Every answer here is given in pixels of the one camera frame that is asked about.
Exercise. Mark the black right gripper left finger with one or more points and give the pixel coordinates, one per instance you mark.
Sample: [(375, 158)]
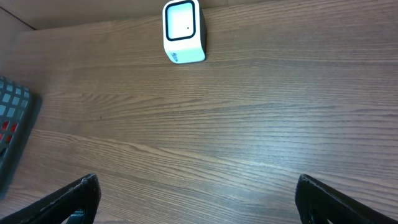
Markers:
[(76, 202)]

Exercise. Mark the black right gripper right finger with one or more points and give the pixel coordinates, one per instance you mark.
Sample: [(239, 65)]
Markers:
[(319, 203)]

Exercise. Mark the white barcode scanner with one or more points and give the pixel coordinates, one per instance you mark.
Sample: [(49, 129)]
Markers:
[(184, 31)]

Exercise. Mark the grey plastic shopping basket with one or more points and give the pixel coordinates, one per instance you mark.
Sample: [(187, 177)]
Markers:
[(19, 109)]

